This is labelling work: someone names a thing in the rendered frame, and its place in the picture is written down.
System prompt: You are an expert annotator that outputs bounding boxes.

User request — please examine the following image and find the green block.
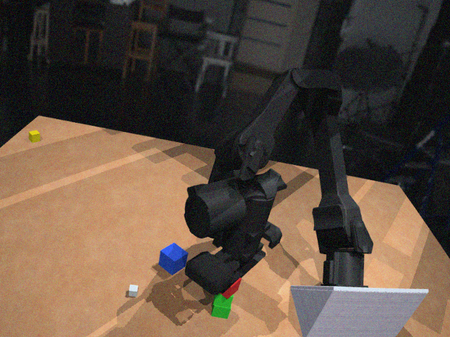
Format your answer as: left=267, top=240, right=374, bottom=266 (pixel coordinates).
left=213, top=294, right=233, bottom=308
left=211, top=305, right=231, bottom=319

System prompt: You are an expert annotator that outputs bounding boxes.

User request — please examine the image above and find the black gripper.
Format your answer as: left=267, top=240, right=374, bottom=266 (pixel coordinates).
left=185, top=221, right=282, bottom=295

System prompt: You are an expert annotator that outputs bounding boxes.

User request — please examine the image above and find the red block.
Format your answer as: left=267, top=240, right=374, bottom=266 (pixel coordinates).
left=219, top=277, right=242, bottom=299

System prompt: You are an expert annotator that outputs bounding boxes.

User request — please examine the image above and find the small yellow block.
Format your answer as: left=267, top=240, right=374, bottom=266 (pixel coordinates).
left=29, top=130, right=41, bottom=143

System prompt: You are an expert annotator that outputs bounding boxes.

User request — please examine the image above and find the blue block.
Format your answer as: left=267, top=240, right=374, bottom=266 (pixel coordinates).
left=158, top=243, right=188, bottom=275

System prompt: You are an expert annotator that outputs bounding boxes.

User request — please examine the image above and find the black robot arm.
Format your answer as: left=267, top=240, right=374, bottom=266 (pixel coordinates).
left=184, top=68, right=373, bottom=288

